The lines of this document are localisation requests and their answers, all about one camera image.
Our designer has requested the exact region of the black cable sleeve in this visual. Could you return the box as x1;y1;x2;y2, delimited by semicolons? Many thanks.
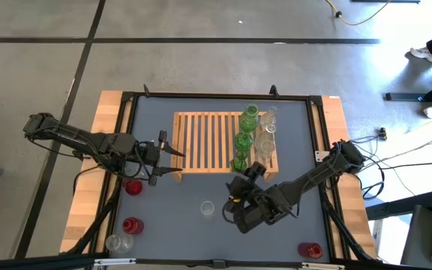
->
60;168;125;258
320;194;377;263

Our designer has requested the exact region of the wide clear glass vase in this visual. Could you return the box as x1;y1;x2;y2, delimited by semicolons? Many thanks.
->
104;232;135;254

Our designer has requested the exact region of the black desk leg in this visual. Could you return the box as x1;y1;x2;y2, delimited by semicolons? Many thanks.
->
384;73;432;103

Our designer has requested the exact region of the black beam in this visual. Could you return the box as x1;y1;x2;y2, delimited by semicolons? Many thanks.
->
0;253;110;270

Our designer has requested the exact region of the small green glass vase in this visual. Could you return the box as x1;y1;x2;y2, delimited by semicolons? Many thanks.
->
229;149;250;174

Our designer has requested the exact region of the wooden slatted shelf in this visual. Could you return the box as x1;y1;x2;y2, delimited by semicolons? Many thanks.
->
169;110;280;185

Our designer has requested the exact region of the white metal bracket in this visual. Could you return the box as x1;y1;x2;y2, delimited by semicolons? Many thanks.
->
314;149;332;164

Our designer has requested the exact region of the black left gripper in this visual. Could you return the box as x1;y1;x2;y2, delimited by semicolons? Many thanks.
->
136;130;186;187

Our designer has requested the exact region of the black metal table frame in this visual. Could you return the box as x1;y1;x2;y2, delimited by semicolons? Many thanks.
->
90;84;352;269

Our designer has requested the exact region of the yellow extension cable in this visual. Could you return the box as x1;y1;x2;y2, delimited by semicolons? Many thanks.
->
324;0;392;26

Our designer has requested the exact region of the red glass vase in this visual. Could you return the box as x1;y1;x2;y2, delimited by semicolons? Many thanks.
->
121;216;146;236
124;178;144;197
297;241;325;260

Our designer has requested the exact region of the large green glass vase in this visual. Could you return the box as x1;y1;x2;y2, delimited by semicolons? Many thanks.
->
238;103;260;134

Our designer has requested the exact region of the grey table mat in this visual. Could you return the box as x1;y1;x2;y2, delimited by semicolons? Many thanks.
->
109;95;332;263

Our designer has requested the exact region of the dark office desk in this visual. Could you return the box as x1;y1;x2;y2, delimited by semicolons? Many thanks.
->
365;190;432;270

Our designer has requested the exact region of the black cable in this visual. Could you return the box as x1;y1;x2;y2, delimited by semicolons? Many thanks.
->
379;160;432;172

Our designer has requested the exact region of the round green glass vase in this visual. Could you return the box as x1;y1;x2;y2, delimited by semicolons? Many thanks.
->
233;130;254;152

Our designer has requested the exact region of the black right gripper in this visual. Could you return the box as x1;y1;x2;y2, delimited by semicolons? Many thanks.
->
221;160;288;234

